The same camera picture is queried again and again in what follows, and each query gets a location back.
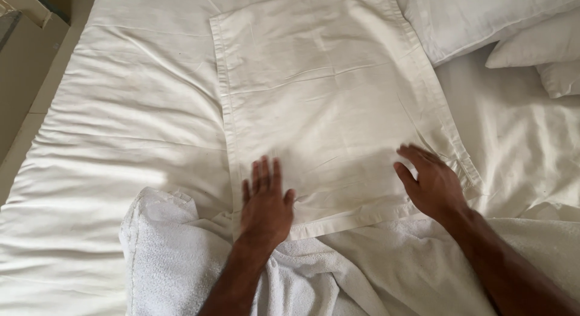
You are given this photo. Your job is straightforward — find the person's left hand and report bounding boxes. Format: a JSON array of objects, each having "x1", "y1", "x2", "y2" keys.
[{"x1": 240, "y1": 156, "x2": 296, "y2": 253}]

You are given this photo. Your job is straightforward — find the person's right hand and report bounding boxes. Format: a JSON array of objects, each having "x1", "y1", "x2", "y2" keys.
[{"x1": 393, "y1": 144, "x2": 469, "y2": 222}]

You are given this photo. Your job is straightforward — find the cream pillowcase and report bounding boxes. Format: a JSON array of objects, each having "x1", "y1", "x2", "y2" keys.
[{"x1": 209, "y1": 0, "x2": 484, "y2": 241}]

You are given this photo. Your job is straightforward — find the white terry towel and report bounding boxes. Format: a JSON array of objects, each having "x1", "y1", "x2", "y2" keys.
[{"x1": 119, "y1": 187, "x2": 580, "y2": 316}]

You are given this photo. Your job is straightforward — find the white bed sheet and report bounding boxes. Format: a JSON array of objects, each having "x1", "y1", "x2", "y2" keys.
[{"x1": 0, "y1": 0, "x2": 580, "y2": 316}]

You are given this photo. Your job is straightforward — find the small white pillow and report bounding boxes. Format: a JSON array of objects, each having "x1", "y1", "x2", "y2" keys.
[{"x1": 536, "y1": 59, "x2": 580, "y2": 99}]

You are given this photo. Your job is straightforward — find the large white pillow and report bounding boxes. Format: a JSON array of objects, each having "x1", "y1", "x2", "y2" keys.
[{"x1": 394, "y1": 0, "x2": 580, "y2": 66}]

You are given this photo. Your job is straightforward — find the beige bedside furniture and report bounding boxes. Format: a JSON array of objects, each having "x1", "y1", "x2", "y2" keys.
[{"x1": 0, "y1": 0, "x2": 72, "y2": 165}]

